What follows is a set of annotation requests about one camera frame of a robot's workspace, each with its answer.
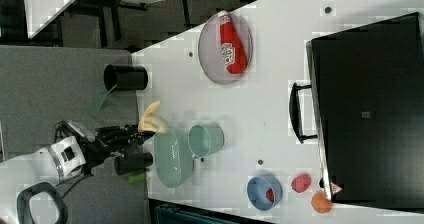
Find yellow banana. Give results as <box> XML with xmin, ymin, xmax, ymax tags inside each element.
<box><xmin>138</xmin><ymin>101</ymin><xmax>169</xmax><ymax>134</ymax></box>

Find red strawberry on table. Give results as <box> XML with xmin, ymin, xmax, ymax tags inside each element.
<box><xmin>291</xmin><ymin>174</ymin><xmax>311</xmax><ymax>193</ymax></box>

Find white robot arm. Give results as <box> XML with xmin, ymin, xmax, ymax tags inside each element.
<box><xmin>1</xmin><ymin>124</ymin><xmax>155</xmax><ymax>224</ymax></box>

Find green slotted spatula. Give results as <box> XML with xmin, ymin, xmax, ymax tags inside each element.
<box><xmin>89</xmin><ymin>85</ymin><xmax>117</xmax><ymax>117</ymax></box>

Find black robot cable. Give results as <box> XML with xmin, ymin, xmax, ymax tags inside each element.
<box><xmin>53</xmin><ymin>120</ymin><xmax>98</xmax><ymax>198</ymax></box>

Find green mug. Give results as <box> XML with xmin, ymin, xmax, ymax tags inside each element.
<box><xmin>188</xmin><ymin>123</ymin><xmax>224</xmax><ymax>158</ymax></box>

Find black toaster oven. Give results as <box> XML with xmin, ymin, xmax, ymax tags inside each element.
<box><xmin>305</xmin><ymin>13</ymin><xmax>424</xmax><ymax>213</ymax></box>

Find blue bowl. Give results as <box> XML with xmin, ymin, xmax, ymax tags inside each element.
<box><xmin>246</xmin><ymin>175</ymin><xmax>283</xmax><ymax>211</ymax></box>

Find pink plate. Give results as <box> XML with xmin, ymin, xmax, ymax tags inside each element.
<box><xmin>198</xmin><ymin>14</ymin><xmax>253</xmax><ymax>85</ymax></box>

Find orange fruit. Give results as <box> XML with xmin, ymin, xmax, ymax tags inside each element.
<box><xmin>311</xmin><ymin>193</ymin><xmax>333</xmax><ymax>214</ymax></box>

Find red ketchup bottle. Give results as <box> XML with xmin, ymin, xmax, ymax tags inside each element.
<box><xmin>218</xmin><ymin>11</ymin><xmax>248</xmax><ymax>75</ymax></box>

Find black utensil cup lower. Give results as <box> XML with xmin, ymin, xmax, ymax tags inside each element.
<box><xmin>114</xmin><ymin>152</ymin><xmax>153</xmax><ymax>176</ymax></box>

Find green utensil handle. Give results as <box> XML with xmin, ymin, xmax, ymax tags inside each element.
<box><xmin>128</xmin><ymin>173</ymin><xmax>147</xmax><ymax>184</ymax></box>

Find green perforated colander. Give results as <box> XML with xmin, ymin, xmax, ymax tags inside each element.
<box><xmin>154</xmin><ymin>127</ymin><xmax>194</xmax><ymax>188</ymax></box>

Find black utensil cup upper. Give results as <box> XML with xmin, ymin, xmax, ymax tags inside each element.
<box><xmin>103</xmin><ymin>65</ymin><xmax>148</xmax><ymax>91</ymax></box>

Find red strawberry in bowl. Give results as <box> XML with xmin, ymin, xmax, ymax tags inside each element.
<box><xmin>266</xmin><ymin>189</ymin><xmax>275</xmax><ymax>202</ymax></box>

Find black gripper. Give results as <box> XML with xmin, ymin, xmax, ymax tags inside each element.
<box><xmin>79</xmin><ymin>125</ymin><xmax>155</xmax><ymax>168</ymax></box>

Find black utensil cup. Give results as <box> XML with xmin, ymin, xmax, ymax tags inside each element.
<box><xmin>114</xmin><ymin>152</ymin><xmax>153</xmax><ymax>176</ymax></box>
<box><xmin>103</xmin><ymin>65</ymin><xmax>148</xmax><ymax>91</ymax></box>

